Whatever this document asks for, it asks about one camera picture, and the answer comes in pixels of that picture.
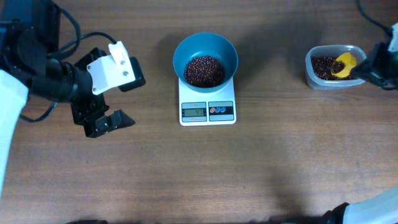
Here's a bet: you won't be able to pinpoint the blue plastic bowl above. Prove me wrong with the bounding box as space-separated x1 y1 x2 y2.
172 32 239 93

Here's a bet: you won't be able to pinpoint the white digital kitchen scale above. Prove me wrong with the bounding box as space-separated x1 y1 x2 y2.
178 79 237 126

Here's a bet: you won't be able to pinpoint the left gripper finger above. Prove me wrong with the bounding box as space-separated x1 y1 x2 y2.
83 110 136 138
118 57 146 92

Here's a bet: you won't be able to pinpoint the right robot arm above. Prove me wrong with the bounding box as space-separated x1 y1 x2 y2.
319 24 397 224

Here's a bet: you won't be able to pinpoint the red adzuki beans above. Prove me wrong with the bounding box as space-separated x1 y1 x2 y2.
184 55 225 88

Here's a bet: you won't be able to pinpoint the yellow plastic measuring scoop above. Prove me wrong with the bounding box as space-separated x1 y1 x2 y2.
331 52 357 78

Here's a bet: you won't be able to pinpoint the clear plastic container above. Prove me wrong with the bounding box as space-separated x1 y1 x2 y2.
305 45 366 90

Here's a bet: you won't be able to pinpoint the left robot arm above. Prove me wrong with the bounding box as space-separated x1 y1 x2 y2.
1 0 146 172

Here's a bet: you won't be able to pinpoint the left black cable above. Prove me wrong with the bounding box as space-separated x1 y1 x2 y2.
19 7 118 123

